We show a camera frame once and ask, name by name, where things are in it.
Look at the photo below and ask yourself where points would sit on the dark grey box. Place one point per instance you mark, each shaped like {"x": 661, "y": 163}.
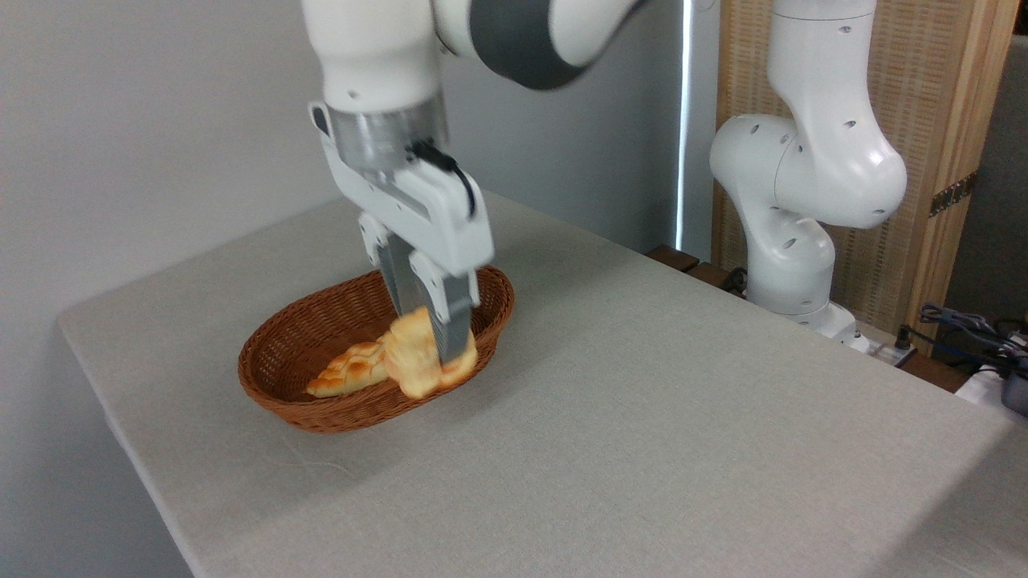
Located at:
{"x": 1016, "y": 393}

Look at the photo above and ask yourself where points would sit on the dark wooden robot platform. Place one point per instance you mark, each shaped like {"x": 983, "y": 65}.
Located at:
{"x": 932, "y": 371}

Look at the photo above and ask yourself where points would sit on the white power strip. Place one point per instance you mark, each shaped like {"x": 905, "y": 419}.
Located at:
{"x": 882, "y": 351}

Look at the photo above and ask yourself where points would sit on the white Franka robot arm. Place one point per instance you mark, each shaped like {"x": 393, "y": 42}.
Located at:
{"x": 377, "y": 56}

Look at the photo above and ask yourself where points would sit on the brown oval wicker basket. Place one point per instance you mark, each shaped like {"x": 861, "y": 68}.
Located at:
{"x": 281, "y": 353}

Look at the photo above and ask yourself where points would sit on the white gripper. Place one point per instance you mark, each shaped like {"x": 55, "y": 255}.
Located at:
{"x": 434, "y": 217}

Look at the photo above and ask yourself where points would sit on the long braided bread loaf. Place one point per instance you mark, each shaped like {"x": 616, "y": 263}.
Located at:
{"x": 349, "y": 371}

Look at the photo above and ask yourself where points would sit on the dark metal screen hinge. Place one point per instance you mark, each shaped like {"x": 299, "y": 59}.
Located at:
{"x": 953, "y": 193}

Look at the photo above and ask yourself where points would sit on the grey tablecloth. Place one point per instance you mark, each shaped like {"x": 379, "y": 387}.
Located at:
{"x": 683, "y": 417}

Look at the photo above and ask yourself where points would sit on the round flower-shaped bread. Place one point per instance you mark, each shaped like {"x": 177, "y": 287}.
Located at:
{"x": 414, "y": 353}

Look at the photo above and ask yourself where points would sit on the bright vertical light strip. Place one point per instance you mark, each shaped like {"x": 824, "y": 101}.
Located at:
{"x": 683, "y": 120}

